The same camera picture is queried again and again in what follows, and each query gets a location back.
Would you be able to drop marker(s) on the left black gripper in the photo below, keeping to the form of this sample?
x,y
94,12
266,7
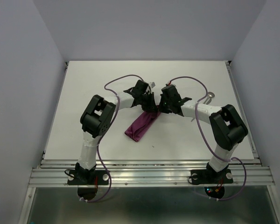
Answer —
x,y
151,107

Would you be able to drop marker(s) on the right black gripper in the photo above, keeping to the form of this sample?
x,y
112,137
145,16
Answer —
x,y
161,108

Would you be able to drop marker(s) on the purple cloth napkin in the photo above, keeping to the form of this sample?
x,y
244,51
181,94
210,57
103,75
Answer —
x,y
141,125

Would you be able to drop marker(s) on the silver metal spoon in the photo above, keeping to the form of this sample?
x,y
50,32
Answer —
x,y
210,95

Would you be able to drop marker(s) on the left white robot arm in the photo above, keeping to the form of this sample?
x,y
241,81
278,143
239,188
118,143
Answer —
x,y
98,117

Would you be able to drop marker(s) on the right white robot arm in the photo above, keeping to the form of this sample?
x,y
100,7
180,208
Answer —
x,y
227,126

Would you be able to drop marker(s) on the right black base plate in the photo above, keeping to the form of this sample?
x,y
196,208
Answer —
x,y
207,176

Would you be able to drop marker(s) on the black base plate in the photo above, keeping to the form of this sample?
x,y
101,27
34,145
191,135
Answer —
x,y
99,177
207,176

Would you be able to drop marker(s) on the aluminium rail frame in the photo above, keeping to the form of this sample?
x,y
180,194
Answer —
x,y
152,192

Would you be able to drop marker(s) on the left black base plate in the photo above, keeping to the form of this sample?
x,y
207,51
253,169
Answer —
x,y
99,177

